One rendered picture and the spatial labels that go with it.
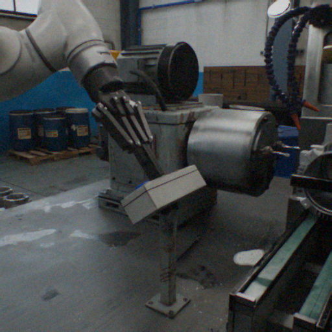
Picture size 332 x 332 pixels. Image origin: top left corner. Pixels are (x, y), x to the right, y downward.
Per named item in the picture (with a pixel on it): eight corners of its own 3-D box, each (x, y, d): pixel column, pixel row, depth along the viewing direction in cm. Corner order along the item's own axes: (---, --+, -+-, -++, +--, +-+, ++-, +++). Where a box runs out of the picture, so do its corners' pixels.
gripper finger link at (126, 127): (117, 95, 69) (112, 95, 68) (144, 143, 67) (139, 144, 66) (106, 107, 71) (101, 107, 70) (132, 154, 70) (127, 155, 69)
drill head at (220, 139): (190, 170, 133) (192, 103, 127) (288, 187, 113) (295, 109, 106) (150, 187, 113) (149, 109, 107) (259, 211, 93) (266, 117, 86)
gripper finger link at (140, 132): (109, 106, 72) (114, 106, 73) (137, 152, 71) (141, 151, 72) (120, 94, 70) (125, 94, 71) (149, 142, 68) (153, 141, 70)
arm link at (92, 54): (114, 41, 73) (128, 64, 72) (91, 69, 79) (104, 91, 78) (81, 38, 66) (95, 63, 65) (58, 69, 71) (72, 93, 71)
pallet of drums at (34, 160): (72, 146, 644) (69, 106, 625) (98, 153, 592) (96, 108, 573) (7, 157, 560) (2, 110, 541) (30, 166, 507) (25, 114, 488)
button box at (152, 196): (184, 199, 76) (172, 178, 77) (207, 185, 72) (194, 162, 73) (132, 225, 63) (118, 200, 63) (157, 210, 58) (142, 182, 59)
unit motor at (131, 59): (132, 155, 145) (130, 47, 134) (202, 166, 126) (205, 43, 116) (85, 168, 124) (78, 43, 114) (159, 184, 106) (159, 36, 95)
